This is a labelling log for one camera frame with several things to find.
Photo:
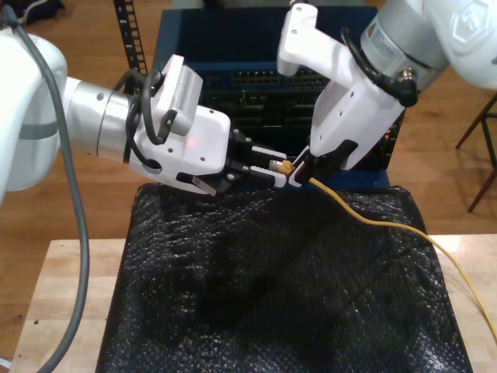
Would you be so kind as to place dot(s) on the blue rack base plate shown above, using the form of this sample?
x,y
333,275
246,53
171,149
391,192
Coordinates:
x,y
357,179

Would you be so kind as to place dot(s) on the black rack shelf tray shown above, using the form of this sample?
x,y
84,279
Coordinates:
x,y
279,140

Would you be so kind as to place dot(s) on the blue network switch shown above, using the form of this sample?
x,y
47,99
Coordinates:
x,y
233,35

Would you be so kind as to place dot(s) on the dark shoe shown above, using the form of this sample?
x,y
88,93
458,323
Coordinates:
x,y
42,9

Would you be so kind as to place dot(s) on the small white blue-edged object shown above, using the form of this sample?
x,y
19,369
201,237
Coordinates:
x,y
4,361

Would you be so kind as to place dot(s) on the black bubble wrap mat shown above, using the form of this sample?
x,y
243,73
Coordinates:
x,y
233,291

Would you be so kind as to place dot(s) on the black perforated rack post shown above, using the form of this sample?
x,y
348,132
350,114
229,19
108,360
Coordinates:
x,y
130,39
390,147

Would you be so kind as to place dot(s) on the dark wooden chair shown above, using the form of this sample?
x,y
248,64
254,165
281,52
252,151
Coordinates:
x,y
471,128

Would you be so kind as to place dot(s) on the black rack server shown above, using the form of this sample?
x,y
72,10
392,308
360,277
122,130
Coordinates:
x,y
272,112

